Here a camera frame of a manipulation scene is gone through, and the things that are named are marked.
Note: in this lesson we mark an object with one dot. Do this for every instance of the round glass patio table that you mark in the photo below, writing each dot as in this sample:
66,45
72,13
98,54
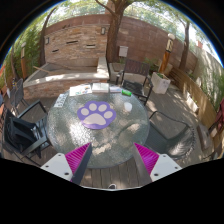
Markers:
110,146

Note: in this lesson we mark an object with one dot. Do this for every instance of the wooden lamp post right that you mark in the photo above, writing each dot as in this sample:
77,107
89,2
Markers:
168,50

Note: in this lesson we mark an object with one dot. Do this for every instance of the large tree trunk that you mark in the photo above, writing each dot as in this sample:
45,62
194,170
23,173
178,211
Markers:
116,10

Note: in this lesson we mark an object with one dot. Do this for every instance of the white square planter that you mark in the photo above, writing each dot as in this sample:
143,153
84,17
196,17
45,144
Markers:
160,83

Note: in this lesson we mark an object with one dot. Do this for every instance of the black mesh chair right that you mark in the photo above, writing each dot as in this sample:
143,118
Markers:
176,147

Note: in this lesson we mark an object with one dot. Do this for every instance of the black metal chair far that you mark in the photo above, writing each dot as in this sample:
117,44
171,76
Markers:
135,78

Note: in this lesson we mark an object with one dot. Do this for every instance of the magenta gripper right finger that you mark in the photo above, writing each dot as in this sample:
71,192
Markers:
153,166

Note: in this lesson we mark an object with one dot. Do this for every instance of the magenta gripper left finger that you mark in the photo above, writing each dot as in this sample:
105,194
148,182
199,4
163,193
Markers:
70,166

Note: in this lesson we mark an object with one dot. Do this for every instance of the purple paw print mousepad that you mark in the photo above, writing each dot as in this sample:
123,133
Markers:
96,114

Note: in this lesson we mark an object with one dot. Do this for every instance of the stone raised planter bed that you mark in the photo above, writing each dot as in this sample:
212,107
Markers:
53,85

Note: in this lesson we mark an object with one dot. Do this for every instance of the black chair with bag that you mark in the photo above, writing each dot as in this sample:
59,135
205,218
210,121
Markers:
25,139

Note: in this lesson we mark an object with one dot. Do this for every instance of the black shoe tip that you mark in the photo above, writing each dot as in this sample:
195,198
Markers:
112,186

